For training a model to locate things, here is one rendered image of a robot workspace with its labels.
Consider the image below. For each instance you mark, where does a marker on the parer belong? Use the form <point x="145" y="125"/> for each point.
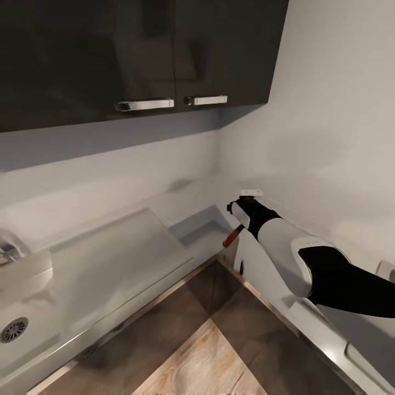
<point x="231" y="237"/>

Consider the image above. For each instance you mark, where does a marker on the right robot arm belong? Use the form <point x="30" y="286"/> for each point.
<point x="359" y="304"/>

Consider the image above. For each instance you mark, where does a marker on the drop in sink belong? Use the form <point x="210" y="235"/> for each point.
<point x="63" y="290"/>

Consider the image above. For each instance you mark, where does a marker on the burner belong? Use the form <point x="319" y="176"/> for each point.
<point x="386" y="271"/>

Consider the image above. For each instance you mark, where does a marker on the cabinet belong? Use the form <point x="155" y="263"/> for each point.
<point x="69" y="62"/>

